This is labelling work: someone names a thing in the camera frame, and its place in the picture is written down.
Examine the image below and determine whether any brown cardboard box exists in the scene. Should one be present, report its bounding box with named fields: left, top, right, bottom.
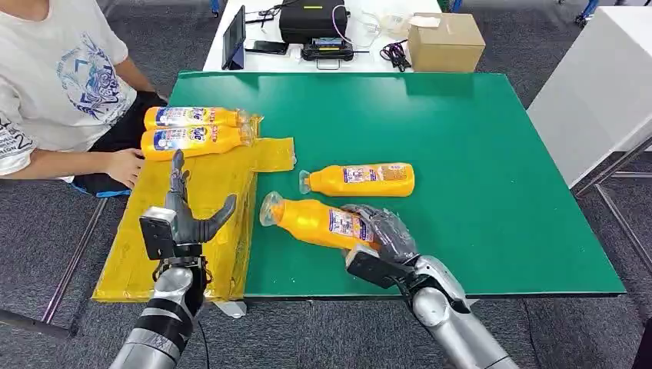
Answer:
left=407, top=12, right=487, bottom=73

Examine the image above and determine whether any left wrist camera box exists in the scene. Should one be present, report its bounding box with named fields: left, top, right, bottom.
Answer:
left=138, top=206, right=178, bottom=261

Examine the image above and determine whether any white table bracket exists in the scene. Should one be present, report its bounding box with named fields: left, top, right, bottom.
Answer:
left=214, top=300, right=248, bottom=319

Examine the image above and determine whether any blue chair base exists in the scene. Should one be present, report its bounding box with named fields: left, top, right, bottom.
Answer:
left=575, top=0, right=603, bottom=26

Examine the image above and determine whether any person's right hand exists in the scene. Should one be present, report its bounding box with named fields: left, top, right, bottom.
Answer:
left=104, top=148, right=146, bottom=189

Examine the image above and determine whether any black phone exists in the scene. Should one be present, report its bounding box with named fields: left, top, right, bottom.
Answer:
left=244, top=40, right=291, bottom=55

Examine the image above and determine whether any pale grey table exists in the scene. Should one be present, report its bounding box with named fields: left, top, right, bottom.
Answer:
left=526, top=5, right=652, bottom=276

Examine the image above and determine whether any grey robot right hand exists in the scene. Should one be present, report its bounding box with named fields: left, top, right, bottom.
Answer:
left=340, top=203, right=420, bottom=266

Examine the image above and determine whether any black tablet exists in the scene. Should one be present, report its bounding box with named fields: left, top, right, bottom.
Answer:
left=221, top=5, right=247, bottom=71

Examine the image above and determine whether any black cable bundle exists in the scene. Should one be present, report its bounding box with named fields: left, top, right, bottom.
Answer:
left=379, top=39, right=413, bottom=72

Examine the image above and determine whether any yellow sheet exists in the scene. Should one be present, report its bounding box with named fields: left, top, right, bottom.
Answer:
left=91, top=114, right=298, bottom=304

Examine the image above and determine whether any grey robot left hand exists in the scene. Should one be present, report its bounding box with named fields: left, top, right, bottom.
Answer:
left=164, top=148, right=238, bottom=247

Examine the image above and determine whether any white table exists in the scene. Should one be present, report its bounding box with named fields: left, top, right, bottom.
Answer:
left=202, top=0, right=443, bottom=73

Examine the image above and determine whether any person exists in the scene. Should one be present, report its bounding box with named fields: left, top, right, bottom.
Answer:
left=0, top=0, right=169, bottom=198

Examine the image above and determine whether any orange drink bottle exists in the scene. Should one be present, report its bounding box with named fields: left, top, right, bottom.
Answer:
left=298, top=162, right=416, bottom=198
left=140, top=123, right=256, bottom=162
left=259, top=191, right=381, bottom=251
left=143, top=105, right=251, bottom=131

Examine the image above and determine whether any clear plastic bag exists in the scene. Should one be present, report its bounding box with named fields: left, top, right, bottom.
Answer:
left=351, top=10, right=383, bottom=45

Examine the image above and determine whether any thin black cable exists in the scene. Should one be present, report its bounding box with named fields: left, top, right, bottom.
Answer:
left=245, top=2, right=286, bottom=25

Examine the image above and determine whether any green mat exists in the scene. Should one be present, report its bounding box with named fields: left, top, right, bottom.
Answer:
left=168, top=70, right=627, bottom=299

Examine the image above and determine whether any black radio device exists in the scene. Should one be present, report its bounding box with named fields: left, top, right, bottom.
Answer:
left=300, top=36, right=356, bottom=70

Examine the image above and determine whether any white cable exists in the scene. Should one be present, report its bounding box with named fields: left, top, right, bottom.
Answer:
left=331, top=4, right=358, bottom=47

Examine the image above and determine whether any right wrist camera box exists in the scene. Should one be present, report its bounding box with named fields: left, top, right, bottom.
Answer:
left=345, top=244, right=411, bottom=291

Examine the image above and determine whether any black carry case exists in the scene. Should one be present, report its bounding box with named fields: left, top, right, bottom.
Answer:
left=278, top=0, right=351, bottom=45

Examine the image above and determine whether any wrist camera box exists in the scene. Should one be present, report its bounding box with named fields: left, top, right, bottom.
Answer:
left=345, top=244, right=411, bottom=291
left=138, top=206, right=178, bottom=261

